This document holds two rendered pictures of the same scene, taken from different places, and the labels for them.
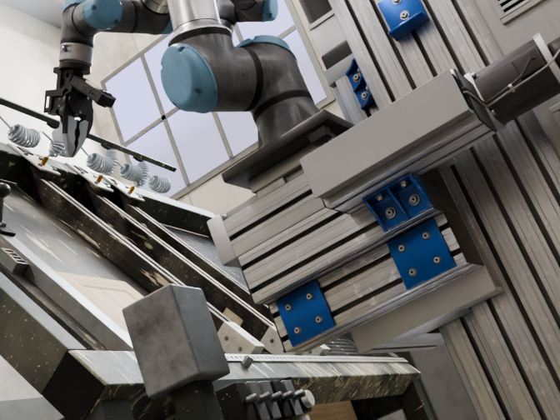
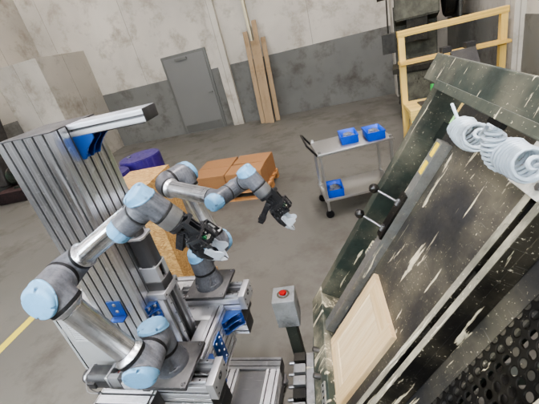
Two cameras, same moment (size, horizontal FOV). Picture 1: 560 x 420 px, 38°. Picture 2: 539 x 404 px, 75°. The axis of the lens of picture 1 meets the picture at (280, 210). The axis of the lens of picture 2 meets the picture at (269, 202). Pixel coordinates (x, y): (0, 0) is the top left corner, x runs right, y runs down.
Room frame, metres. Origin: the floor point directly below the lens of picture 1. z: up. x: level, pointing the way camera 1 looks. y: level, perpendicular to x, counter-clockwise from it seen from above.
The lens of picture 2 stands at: (2.94, 0.13, 2.16)
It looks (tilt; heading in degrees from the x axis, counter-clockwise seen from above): 25 degrees down; 172
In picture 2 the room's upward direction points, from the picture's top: 15 degrees counter-clockwise
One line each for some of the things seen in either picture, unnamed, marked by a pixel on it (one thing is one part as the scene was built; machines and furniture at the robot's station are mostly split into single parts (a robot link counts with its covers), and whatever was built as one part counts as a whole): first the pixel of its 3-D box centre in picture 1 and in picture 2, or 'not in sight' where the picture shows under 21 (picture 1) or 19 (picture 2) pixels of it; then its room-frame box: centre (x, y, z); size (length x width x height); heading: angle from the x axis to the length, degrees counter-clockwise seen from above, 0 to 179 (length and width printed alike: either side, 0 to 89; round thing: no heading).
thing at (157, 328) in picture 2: not in sight; (156, 336); (1.80, -0.28, 1.20); 0.13 x 0.12 x 0.14; 164
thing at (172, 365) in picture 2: not in sight; (167, 354); (1.79, -0.28, 1.09); 0.15 x 0.15 x 0.10
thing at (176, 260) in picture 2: not in sight; (161, 235); (-0.30, -0.55, 0.63); 0.50 x 0.42 x 1.25; 158
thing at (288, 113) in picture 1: (292, 131); (207, 276); (1.34, -0.07, 1.09); 0.15 x 0.15 x 0.10
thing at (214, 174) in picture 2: not in sight; (235, 178); (-2.31, 0.44, 0.22); 1.27 x 0.92 x 0.44; 69
